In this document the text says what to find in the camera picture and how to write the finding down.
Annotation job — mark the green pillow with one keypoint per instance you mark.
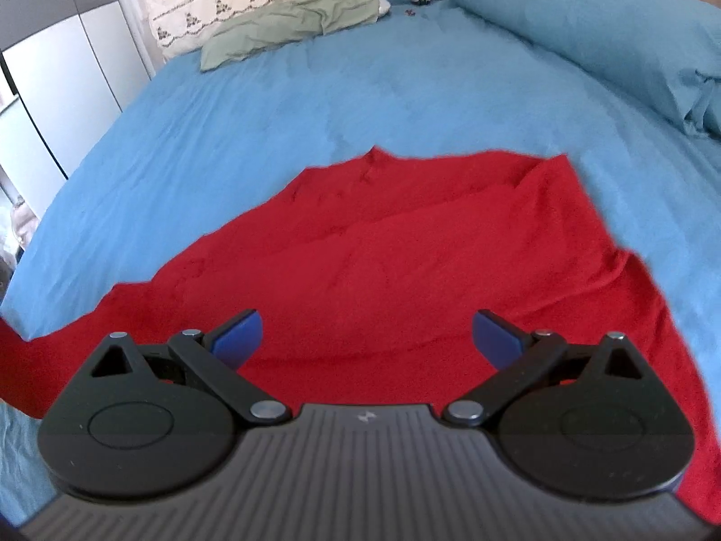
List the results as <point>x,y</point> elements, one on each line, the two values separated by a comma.
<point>281,25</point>

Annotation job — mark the red cloth garment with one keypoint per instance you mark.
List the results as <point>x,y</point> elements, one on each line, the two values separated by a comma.
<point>394,270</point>

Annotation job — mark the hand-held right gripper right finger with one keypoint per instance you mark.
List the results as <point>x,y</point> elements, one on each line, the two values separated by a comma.
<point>495,339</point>

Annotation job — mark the rolled blue duvet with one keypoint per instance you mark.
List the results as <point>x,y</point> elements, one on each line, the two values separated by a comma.
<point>597,39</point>

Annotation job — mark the white grey wardrobe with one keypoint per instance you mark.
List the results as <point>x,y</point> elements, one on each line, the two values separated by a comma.
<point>50,67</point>

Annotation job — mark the blue bed sheet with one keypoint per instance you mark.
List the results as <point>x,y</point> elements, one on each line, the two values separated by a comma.
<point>315,107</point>

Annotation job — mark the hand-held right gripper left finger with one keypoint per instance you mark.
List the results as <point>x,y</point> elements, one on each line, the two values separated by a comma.
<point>241,339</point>

